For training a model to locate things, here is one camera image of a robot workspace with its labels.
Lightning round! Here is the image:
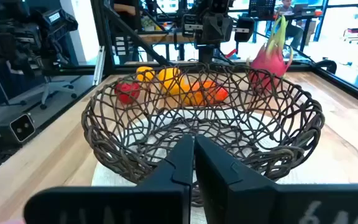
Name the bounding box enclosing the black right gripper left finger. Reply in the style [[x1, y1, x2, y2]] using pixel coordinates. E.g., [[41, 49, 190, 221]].
[[23, 134, 195, 224]]

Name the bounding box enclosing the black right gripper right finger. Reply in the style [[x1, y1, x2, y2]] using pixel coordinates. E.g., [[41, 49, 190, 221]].
[[195, 134, 358, 224]]

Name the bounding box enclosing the pink dragon fruit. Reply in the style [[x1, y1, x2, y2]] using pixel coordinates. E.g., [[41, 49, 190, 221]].
[[247, 15, 294, 94]]

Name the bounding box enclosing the red orange peach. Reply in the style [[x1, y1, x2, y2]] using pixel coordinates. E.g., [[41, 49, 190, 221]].
[[203, 80, 229, 104]]

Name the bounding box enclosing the large yellow mango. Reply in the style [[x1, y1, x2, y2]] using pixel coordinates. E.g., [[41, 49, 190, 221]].
[[157, 67, 188, 96]]

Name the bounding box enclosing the small yellow lemon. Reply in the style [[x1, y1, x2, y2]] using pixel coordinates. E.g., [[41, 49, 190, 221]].
[[135, 65, 155, 83]]

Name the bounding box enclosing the dark woven wicker basket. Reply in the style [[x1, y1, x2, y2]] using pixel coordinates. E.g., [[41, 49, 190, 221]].
[[81, 63, 326, 208]]

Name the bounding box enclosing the wooden background desk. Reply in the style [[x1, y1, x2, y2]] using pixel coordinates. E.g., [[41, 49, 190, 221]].
[[138, 30, 198, 45]]

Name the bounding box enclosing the person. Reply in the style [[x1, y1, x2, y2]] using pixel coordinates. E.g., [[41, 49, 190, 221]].
[[113, 2, 136, 16], [273, 0, 305, 49]]

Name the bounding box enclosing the silver aluminium bar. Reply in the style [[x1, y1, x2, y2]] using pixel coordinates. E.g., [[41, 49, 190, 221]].
[[92, 45, 106, 86]]

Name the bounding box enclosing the white-legged office chair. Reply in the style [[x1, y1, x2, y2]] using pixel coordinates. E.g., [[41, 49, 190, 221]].
[[39, 76, 78, 110]]

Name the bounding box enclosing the black frame clamp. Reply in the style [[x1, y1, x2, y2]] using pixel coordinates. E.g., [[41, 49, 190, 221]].
[[311, 59, 337, 75]]

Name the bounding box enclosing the black table-level camera box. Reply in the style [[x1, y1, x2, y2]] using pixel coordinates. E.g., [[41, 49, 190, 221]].
[[0, 112, 37, 146]]

